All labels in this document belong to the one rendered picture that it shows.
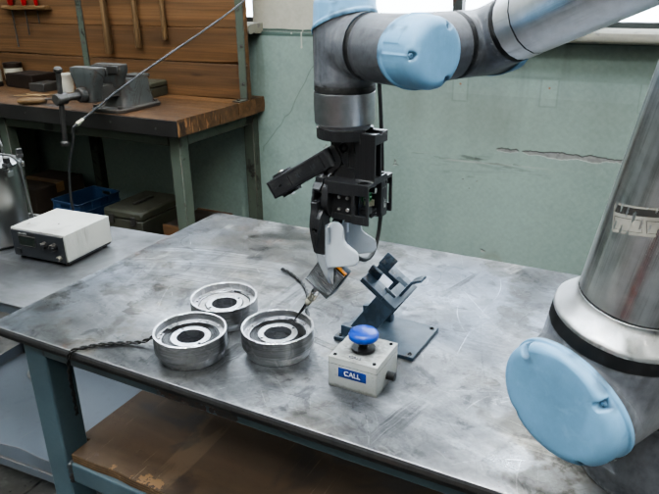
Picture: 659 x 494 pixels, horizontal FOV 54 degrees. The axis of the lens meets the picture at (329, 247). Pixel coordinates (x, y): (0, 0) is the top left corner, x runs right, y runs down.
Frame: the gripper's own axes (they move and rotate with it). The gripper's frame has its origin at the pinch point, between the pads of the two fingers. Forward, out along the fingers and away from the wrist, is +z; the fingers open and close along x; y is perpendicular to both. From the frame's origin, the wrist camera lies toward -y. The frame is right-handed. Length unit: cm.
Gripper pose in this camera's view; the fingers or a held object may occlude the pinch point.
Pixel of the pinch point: (331, 269)
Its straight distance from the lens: 89.1
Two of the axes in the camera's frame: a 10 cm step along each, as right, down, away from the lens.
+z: 0.1, 9.3, 3.8
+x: 5.0, -3.3, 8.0
